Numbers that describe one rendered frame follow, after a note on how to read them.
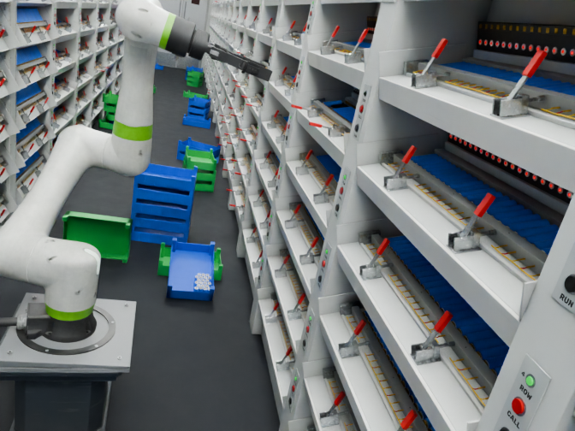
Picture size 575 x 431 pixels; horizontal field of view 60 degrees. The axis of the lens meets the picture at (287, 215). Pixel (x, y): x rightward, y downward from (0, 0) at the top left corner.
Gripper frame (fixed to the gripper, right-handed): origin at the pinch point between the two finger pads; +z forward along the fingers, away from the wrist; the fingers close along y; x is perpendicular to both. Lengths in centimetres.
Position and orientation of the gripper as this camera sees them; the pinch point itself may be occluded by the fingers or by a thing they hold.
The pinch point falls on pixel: (263, 71)
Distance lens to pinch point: 144.1
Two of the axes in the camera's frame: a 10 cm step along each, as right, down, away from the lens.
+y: 1.7, 3.8, -9.1
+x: 3.9, -8.8, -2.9
